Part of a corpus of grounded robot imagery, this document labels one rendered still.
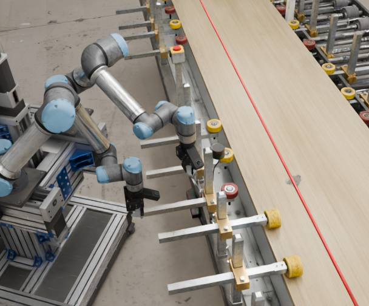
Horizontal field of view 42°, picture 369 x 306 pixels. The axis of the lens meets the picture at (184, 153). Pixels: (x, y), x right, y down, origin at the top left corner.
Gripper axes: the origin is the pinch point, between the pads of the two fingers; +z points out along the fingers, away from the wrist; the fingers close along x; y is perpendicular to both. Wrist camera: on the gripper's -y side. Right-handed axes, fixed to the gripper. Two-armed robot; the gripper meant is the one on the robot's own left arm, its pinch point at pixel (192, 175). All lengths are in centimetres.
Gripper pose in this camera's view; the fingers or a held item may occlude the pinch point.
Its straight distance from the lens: 220.5
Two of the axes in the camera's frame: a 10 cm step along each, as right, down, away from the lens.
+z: 0.5, 7.5, 6.6
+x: -8.6, 3.7, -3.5
